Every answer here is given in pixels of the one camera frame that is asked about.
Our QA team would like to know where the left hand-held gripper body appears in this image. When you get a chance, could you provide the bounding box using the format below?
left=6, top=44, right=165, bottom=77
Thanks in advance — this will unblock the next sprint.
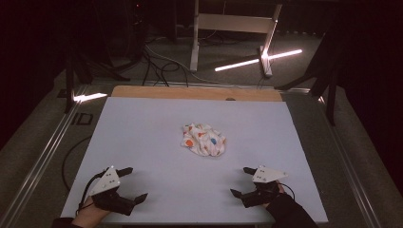
left=89, top=165, right=137, bottom=217

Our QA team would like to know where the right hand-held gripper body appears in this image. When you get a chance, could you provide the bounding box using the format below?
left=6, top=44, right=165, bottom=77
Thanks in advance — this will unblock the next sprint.
left=240, top=164, right=289, bottom=208

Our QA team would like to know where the white fruit print baby garment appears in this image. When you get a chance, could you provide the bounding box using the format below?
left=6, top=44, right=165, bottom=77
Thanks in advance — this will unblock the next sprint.
left=181, top=123, right=227, bottom=158

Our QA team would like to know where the person's right hand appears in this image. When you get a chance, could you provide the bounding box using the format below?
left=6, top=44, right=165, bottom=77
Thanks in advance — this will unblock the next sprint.
left=262, top=181, right=286, bottom=208

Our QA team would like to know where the person's left hand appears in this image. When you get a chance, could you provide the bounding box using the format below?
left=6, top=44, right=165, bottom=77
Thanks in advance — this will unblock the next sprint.
left=73, top=197, right=110, bottom=228

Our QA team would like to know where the pale grey table mat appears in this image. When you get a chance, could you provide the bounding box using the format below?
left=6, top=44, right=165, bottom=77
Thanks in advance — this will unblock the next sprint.
left=60, top=96, right=329, bottom=225

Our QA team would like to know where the black metal stand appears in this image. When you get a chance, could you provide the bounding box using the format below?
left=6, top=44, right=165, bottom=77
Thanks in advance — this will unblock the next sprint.
left=275, top=28, right=339, bottom=127
left=64, top=0, right=131, bottom=114

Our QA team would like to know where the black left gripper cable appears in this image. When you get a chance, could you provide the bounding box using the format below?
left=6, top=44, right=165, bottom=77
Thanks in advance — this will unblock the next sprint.
left=75, top=172, right=106, bottom=217

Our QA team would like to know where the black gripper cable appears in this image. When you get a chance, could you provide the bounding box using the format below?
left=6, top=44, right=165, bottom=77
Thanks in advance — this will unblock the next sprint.
left=75, top=172, right=106, bottom=217
left=278, top=182, right=297, bottom=201

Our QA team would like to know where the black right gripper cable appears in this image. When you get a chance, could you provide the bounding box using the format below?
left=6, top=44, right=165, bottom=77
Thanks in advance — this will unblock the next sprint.
left=278, top=182, right=297, bottom=201

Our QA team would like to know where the black floor cable loop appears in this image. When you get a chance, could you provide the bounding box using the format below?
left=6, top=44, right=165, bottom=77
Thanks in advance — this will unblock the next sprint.
left=61, top=136, right=93, bottom=192

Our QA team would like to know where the metal floor rail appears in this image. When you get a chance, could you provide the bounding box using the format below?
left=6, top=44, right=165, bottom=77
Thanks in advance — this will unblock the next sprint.
left=312, top=91, right=383, bottom=228
left=0, top=85, right=89, bottom=228

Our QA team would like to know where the bundle of black floor cables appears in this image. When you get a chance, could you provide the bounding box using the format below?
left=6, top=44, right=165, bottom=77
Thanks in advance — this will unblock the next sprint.
left=142, top=47, right=190, bottom=88

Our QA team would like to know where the white floor cable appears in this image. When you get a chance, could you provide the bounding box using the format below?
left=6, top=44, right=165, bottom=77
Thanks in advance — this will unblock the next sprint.
left=144, top=44, right=229, bottom=86

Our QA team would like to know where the white desk frame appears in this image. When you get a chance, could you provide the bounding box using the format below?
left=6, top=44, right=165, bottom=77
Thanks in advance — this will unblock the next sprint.
left=189, top=0, right=283, bottom=79

